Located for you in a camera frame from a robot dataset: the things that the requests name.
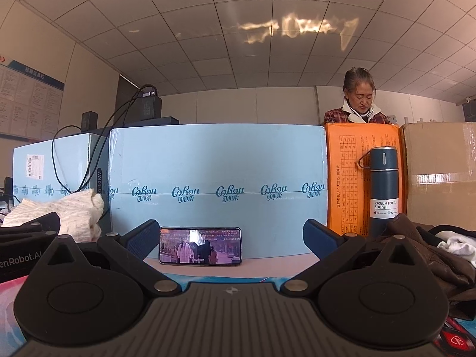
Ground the brown cardboard box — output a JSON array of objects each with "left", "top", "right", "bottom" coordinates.
[{"left": 401, "top": 123, "right": 476, "bottom": 231}]

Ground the orange flat box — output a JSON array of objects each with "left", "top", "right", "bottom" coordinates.
[{"left": 325, "top": 123, "right": 401, "bottom": 236}]

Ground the blue printed desk mat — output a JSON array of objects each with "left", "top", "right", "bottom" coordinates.
[{"left": 0, "top": 271, "right": 476, "bottom": 357}]

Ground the large light blue box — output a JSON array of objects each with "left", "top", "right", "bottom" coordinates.
[{"left": 108, "top": 123, "right": 328, "bottom": 259}]

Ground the white and black t-shirt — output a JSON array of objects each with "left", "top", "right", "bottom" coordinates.
[{"left": 429, "top": 225, "right": 476, "bottom": 267}]

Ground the black power adapter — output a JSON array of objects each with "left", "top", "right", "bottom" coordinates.
[{"left": 127, "top": 89, "right": 162, "bottom": 123}]

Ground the brown leather jacket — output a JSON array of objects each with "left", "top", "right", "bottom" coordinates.
[{"left": 369, "top": 214, "right": 475, "bottom": 321}]

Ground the woman in plaid jacket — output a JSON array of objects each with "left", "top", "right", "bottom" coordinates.
[{"left": 323, "top": 67, "right": 390, "bottom": 124}]

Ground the wall notice board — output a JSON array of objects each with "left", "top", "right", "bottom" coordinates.
[{"left": 0, "top": 54, "right": 65, "bottom": 140}]

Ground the small light blue box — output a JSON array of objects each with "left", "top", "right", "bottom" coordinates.
[{"left": 12, "top": 131, "right": 112, "bottom": 206}]

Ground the small black speaker box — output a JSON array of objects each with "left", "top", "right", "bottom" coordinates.
[{"left": 80, "top": 111, "right": 98, "bottom": 133}]

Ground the black cable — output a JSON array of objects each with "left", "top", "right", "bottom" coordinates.
[{"left": 50, "top": 83, "right": 160, "bottom": 198}]

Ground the cream knitted sweater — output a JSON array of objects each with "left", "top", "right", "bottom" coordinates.
[{"left": 1, "top": 190, "right": 105, "bottom": 242}]

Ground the smartphone showing video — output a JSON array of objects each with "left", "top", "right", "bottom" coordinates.
[{"left": 158, "top": 227, "right": 242, "bottom": 267}]

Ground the dark blue vacuum bottle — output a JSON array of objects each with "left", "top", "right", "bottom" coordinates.
[{"left": 357, "top": 146, "right": 399, "bottom": 238}]

